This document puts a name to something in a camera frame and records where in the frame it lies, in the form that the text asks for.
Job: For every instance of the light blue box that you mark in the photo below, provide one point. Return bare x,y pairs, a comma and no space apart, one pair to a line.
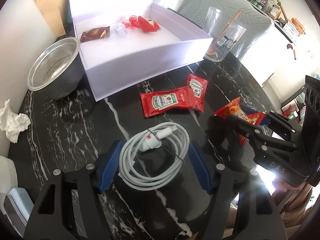
17,207

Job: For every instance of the large white board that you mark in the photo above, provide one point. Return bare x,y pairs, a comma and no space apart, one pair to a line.
22,42

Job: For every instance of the red snack packet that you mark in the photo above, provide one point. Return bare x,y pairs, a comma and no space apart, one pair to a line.
235,110
148,26

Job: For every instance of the glass mug with dog print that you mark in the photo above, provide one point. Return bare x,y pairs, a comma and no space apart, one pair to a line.
225,47

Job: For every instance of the copper spoon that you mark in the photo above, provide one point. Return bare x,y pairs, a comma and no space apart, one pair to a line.
235,20

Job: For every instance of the bamboo stick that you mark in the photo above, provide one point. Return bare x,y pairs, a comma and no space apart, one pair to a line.
280,5

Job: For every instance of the grey leaf-pattern chair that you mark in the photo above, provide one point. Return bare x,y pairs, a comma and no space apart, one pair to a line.
200,2

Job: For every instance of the white cushion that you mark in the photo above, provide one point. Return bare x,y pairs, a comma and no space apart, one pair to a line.
7,172

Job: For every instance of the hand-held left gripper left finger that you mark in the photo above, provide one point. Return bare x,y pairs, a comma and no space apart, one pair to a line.
107,170

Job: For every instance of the brown packet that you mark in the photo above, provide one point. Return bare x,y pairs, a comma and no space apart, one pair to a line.
93,33

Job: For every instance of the person's beige clothing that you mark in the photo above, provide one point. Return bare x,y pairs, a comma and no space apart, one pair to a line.
297,217

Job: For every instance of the white cabinet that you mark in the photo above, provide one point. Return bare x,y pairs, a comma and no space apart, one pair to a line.
262,62

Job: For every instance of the person's right hand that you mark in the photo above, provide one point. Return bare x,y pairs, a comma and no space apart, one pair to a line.
290,188

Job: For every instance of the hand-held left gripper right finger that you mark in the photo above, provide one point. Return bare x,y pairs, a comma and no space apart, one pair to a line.
200,170

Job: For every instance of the crumpled white tissue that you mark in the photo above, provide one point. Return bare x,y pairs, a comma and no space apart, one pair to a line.
12,122

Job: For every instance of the clear plastic wrapper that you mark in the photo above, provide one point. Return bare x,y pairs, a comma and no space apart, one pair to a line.
117,31

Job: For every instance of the large red ketchup packet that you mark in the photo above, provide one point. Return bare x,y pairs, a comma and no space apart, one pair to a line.
170,100

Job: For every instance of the white gift box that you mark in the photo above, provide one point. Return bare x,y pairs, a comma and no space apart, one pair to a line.
140,62

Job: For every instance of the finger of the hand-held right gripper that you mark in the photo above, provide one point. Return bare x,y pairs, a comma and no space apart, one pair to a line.
285,127
252,132

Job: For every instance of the manila envelopes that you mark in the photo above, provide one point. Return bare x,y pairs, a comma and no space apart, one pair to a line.
50,5

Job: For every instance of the metal bowl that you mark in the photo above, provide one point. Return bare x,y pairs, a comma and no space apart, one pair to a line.
55,62

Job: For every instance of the small red ketchup packet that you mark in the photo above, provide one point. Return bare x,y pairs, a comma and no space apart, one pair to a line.
197,85

